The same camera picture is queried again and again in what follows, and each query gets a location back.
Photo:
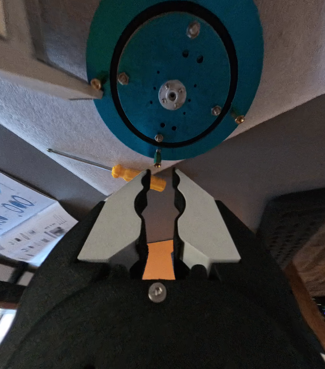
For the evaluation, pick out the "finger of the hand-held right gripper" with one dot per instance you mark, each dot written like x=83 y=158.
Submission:
x=64 y=34
x=21 y=66

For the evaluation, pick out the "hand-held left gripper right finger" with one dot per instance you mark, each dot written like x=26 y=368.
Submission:
x=205 y=230

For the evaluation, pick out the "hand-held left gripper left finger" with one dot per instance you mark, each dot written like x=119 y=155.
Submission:
x=113 y=230

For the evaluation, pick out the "brass hex standoff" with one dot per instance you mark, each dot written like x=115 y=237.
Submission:
x=157 y=158
x=238 y=118
x=96 y=83

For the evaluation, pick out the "blue round metal turntable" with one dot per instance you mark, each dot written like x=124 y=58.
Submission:
x=145 y=52

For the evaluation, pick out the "dark grey desk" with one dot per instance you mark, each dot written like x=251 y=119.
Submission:
x=237 y=173

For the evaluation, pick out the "orange cardboard box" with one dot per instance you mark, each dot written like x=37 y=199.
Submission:
x=159 y=259

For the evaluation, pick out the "black perforated panel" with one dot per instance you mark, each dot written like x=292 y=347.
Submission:
x=295 y=224

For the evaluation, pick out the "printed instruction manual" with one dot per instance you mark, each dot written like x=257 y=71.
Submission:
x=12 y=201

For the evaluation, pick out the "white foam sheet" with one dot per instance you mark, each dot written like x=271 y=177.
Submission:
x=295 y=43

